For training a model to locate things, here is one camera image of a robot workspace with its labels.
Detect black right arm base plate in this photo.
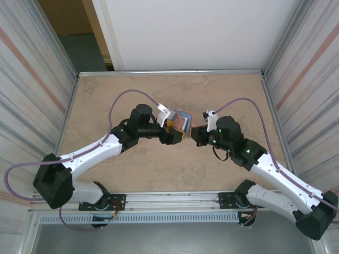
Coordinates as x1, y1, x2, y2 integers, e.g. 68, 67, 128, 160
218, 190, 266, 210

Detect aluminium table edge rail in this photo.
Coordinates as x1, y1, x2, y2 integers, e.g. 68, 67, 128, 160
78, 69, 265, 78

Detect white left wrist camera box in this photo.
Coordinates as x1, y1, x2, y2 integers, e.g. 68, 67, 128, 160
156, 103, 177, 128

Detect brown wooden door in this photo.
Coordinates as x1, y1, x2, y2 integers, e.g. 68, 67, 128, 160
38, 0, 93, 37

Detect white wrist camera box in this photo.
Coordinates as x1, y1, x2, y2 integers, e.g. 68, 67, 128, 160
156, 103, 177, 128
202, 110, 219, 132

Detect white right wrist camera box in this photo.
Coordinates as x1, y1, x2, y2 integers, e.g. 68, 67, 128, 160
202, 110, 219, 132

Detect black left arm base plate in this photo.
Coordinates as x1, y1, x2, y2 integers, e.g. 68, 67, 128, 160
78, 194, 127, 212

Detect corrugated plastic side panel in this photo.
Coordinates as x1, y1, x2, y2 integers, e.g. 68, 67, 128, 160
264, 0, 339, 225
0, 0, 80, 239

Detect aluminium table side rail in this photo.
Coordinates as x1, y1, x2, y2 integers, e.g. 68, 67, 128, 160
47, 75, 80, 193
261, 74, 301, 189

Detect long aluminium mounting rail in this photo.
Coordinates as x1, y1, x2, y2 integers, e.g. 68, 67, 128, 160
28, 189, 317, 214

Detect grey slotted cable duct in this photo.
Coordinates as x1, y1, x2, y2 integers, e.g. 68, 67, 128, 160
39, 213, 240, 224

